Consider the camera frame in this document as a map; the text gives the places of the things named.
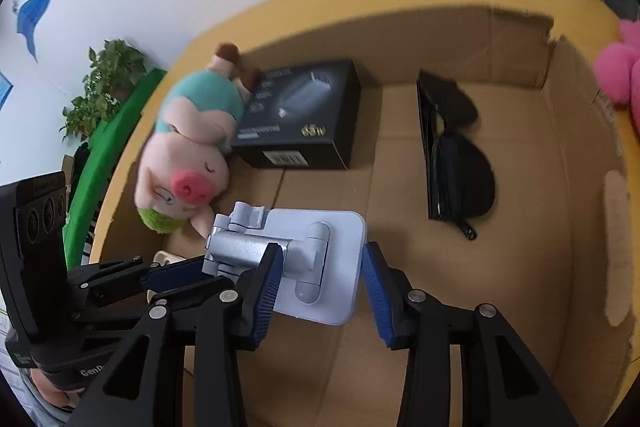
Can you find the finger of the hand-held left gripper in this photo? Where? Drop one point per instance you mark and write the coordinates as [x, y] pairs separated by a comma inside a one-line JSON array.
[[195, 294], [170, 273]]

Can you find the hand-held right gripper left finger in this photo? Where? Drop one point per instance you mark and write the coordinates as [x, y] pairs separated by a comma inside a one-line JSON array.
[[264, 297]]

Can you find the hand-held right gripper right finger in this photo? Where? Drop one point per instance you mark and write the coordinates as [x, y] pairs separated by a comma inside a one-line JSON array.
[[377, 297]]

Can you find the white folding phone stand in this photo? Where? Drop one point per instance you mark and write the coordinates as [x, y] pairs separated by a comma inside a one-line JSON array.
[[335, 232]]

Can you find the plush pig toy teal shirt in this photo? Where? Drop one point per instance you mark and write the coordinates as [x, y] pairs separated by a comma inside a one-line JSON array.
[[190, 157]]

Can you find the brown cardboard box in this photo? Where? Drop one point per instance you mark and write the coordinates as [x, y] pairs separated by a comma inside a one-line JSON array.
[[525, 257]]

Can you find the black sunglasses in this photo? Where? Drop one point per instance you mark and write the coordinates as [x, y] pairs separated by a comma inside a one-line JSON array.
[[460, 167]]

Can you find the black product box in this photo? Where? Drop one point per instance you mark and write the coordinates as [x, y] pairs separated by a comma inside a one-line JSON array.
[[310, 107]]

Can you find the person's left hand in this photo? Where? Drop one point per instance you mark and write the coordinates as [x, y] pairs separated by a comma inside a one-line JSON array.
[[52, 394]]

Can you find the green board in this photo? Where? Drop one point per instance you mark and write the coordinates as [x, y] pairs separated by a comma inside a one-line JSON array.
[[115, 132]]

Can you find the potted green plant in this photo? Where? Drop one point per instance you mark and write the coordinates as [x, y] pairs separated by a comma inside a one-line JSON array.
[[110, 72]]

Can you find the pink plush toy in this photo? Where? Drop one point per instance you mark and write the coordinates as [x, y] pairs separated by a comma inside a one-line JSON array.
[[615, 67]]

